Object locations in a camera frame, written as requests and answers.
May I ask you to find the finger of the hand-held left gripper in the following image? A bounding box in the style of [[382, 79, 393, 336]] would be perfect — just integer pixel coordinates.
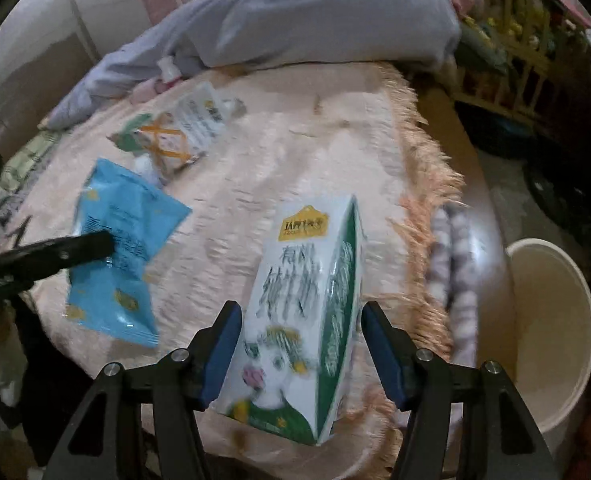
[[0, 230, 115, 306]]

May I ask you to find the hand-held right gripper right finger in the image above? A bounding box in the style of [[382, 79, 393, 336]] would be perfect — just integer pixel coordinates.
[[361, 301, 559, 480]]

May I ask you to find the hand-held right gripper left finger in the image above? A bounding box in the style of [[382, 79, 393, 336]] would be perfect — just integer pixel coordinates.
[[40, 301, 243, 480]]

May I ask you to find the white green milk carton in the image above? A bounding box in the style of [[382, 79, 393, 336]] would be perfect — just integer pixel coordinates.
[[219, 195, 365, 447]]

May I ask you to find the blue snack packet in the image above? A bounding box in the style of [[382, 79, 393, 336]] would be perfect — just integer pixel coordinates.
[[65, 157, 192, 350]]

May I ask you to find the white plastic bucket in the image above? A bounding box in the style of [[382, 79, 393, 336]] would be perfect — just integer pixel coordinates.
[[504, 238, 591, 453]]

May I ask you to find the green checked sheet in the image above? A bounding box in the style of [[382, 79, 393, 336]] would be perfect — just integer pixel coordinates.
[[0, 132, 61, 196]]

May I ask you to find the grey patterned cloth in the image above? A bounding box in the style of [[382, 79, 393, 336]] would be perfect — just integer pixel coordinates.
[[428, 205, 479, 361]]

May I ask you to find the packet with orange cross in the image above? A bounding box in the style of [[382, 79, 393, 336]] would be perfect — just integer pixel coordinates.
[[108, 112, 208, 188]]

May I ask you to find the pink cloth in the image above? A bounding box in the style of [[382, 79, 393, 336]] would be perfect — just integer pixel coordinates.
[[130, 77, 168, 106]]

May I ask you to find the white stand-up pouch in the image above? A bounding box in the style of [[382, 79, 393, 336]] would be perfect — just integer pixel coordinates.
[[168, 81, 228, 153]]

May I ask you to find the pink fringed bedspread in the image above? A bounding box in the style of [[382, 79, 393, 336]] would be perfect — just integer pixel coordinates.
[[0, 60, 469, 466]]

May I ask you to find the small white green tube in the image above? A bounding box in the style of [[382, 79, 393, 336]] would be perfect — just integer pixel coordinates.
[[222, 97, 248, 121]]

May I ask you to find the wooden crib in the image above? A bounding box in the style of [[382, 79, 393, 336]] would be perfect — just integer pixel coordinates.
[[443, 0, 591, 126]]

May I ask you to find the wooden bed frame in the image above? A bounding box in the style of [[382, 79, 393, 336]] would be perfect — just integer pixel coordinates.
[[410, 87, 519, 361]]

